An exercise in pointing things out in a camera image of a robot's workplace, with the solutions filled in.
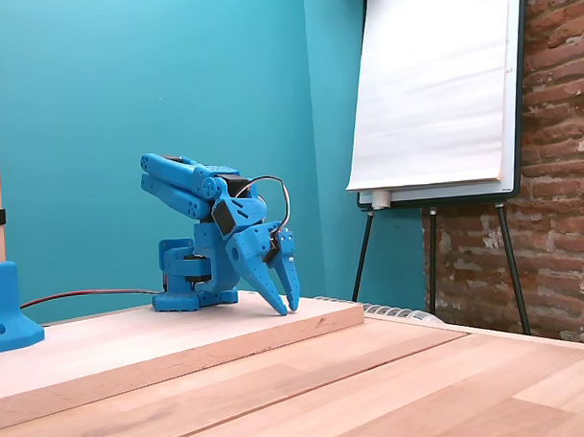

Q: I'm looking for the blue printed post mount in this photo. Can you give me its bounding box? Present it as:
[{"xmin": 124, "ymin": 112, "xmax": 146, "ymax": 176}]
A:
[{"xmin": 0, "ymin": 259, "xmax": 46, "ymax": 356}]

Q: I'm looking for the red and black power cable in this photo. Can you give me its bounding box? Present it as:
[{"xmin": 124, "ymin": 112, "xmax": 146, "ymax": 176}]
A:
[{"xmin": 18, "ymin": 287, "xmax": 165, "ymax": 311}]

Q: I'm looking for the flipchart easel with paper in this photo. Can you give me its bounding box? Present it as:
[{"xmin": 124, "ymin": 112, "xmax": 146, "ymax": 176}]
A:
[{"xmin": 339, "ymin": 0, "xmax": 540, "ymax": 342}]

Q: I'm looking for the red white black servo wire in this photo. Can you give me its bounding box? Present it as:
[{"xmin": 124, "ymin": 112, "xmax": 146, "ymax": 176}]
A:
[{"xmin": 236, "ymin": 173, "xmax": 294, "ymax": 237}]

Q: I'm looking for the white radiator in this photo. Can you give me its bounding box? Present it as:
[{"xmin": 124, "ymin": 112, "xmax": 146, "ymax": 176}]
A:
[{"xmin": 313, "ymin": 291, "xmax": 443, "ymax": 330}]

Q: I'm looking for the light wooden board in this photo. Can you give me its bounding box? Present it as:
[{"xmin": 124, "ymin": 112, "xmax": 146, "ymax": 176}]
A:
[{"xmin": 0, "ymin": 286, "xmax": 369, "ymax": 432}]

